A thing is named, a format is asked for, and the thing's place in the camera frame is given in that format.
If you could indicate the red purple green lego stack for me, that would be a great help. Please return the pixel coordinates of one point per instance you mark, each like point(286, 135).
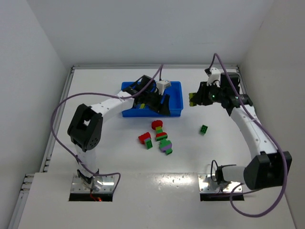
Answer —
point(145, 139)

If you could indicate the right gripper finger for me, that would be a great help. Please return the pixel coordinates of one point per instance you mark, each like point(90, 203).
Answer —
point(200, 92)
point(198, 102)

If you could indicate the dark green lego brick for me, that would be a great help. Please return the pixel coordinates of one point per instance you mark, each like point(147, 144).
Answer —
point(203, 129)

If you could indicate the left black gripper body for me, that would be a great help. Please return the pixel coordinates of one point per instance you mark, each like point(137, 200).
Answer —
point(154, 99)

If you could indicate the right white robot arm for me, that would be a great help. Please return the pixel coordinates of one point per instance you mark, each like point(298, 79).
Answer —
point(266, 167)

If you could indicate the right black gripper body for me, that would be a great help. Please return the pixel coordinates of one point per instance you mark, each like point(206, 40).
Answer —
point(203, 94)

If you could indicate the red yellow green lego stack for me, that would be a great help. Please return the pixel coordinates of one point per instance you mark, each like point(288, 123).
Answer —
point(157, 125)

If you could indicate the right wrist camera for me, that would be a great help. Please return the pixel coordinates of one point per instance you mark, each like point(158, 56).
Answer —
point(213, 75)

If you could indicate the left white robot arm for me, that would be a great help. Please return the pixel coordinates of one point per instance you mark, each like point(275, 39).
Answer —
point(85, 129)

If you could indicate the blue divided plastic bin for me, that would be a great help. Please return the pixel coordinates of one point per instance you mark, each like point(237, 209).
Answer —
point(169, 104)

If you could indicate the metal base plate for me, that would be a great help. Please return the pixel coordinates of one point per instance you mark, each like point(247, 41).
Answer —
point(99, 185)
point(208, 185)

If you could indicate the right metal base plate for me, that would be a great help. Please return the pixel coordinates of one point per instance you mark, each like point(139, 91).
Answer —
point(208, 185)

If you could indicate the long lime lego brick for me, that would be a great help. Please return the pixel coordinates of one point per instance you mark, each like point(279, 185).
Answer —
point(191, 103)

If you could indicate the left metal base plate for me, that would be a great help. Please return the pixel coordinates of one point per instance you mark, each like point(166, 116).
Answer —
point(99, 185)

